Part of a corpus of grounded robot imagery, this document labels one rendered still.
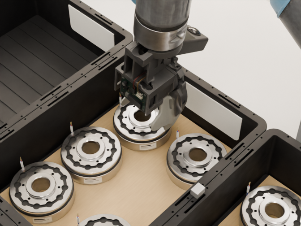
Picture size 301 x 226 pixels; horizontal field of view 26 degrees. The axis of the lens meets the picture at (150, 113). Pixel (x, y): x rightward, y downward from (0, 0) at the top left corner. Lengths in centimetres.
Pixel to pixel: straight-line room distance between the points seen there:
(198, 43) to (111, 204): 30
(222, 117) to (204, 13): 54
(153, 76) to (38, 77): 36
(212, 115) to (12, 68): 41
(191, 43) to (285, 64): 53
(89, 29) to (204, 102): 29
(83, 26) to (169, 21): 43
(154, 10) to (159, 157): 35
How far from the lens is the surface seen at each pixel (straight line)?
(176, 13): 87
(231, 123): 110
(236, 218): 107
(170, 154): 109
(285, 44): 155
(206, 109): 113
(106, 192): 109
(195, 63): 147
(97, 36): 126
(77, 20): 129
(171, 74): 98
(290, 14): 120
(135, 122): 113
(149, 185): 109
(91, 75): 112
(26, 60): 131
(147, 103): 96
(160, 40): 90
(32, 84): 127
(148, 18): 87
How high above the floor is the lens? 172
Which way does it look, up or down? 49 degrees down
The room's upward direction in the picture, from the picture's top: straight up
